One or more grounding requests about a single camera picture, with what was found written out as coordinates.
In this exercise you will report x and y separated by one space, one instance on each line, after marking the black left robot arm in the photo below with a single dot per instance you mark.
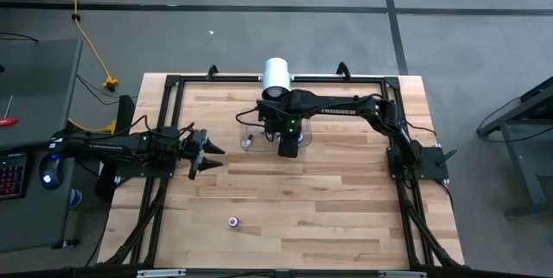
112 145

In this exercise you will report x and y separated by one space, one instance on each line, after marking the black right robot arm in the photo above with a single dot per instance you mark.
345 107

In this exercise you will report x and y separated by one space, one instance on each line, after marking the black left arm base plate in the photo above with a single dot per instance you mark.
142 172

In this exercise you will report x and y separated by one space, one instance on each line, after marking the black upright box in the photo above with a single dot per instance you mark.
125 111

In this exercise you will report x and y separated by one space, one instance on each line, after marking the blue and white cup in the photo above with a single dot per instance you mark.
76 198

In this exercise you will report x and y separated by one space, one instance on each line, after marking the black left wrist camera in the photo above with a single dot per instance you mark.
198 139

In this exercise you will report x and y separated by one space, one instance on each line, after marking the backlit black keyboard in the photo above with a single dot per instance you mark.
12 178

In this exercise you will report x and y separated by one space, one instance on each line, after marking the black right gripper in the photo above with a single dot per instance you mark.
288 148

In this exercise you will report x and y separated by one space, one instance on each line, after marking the large blue food coloring bottle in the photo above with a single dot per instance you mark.
300 137

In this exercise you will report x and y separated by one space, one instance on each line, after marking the black computer mouse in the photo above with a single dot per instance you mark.
52 170

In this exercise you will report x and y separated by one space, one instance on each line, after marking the grey metal cart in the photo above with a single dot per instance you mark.
515 161

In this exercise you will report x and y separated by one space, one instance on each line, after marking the black aluminium table frame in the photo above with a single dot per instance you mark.
328 80

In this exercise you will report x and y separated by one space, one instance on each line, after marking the clear plastic bin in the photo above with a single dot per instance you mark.
259 146

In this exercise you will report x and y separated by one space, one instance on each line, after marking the small white-capped dropper bottle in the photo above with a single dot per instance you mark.
247 141

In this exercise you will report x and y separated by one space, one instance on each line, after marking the silver metal bracket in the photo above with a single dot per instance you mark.
160 273
402 274

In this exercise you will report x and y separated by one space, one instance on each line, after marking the black caster wheel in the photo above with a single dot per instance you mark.
72 242

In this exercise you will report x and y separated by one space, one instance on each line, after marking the large pink food coloring bottle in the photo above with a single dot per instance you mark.
233 222

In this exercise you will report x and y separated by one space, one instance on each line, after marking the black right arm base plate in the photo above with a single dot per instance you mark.
432 161

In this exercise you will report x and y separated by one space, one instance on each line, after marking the grey desk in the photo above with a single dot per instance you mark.
39 75

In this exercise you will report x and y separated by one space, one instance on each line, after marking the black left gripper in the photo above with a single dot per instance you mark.
181 150

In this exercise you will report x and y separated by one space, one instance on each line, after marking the black frame clamp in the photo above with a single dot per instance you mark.
343 71
211 71

